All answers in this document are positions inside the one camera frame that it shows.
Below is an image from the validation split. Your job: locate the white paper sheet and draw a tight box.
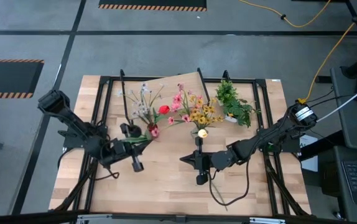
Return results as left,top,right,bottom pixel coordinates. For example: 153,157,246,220
299,134,318,172

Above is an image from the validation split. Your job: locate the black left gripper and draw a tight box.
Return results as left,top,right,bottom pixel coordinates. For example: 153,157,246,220
102,123,153,173

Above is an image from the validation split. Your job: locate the silver aluminium frame bracket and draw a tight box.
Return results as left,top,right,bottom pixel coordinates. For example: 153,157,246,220
77,213,113,224
249,217,287,224

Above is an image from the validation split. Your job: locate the clear cut-glass vase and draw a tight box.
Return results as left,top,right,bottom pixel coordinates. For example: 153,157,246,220
190,126,209,140

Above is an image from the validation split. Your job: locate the black aluminium table frame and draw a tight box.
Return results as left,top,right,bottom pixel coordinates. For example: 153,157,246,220
0,67,357,224

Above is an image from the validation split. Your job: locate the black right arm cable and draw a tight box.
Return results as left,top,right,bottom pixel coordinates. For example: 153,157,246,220
208,160,250,207

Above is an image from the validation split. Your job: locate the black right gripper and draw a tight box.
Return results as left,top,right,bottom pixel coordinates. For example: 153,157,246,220
180,136,229,186

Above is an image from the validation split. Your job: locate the black hazard-striped floor mat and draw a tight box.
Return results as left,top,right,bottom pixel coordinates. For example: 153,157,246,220
0,58,45,100
98,0,207,12

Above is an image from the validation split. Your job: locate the white artificial flower bunch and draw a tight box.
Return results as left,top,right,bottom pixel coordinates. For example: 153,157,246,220
116,82,167,125

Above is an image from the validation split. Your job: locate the broad-leaf potted plant white pot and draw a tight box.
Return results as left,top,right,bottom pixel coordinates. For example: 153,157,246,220
221,98,257,128

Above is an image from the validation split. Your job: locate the small-leaf potted plant white pot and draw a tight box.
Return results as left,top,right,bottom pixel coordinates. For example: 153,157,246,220
215,80,239,105

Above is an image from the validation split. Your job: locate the yellow extension cable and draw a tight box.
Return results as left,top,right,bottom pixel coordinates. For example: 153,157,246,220
302,0,357,105

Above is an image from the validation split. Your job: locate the wooden shelf with black legs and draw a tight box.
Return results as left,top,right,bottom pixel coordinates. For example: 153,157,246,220
119,67,212,130

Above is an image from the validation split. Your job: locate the yellow cable with black connector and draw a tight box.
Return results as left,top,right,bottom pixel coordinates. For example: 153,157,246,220
239,0,332,28

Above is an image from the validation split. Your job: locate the yellow artificial flower bunch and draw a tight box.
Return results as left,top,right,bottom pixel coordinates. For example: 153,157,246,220
187,95,225,131

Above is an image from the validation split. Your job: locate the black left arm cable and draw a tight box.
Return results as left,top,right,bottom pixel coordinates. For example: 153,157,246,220
95,161,120,181

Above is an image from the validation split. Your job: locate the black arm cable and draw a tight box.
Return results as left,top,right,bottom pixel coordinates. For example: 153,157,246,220
95,161,120,181
208,160,250,207

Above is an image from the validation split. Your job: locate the white cable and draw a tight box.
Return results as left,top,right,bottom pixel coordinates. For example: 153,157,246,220
317,80,357,123

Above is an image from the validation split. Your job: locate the red artificial tulip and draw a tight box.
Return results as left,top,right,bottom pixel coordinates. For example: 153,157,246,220
152,105,171,125

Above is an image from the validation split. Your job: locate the pink artificial tulip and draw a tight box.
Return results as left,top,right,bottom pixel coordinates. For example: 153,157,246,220
210,182,228,212

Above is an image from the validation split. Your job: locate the dark grey desk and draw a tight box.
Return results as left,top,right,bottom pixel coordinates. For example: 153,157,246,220
330,67,357,153
318,146,357,224

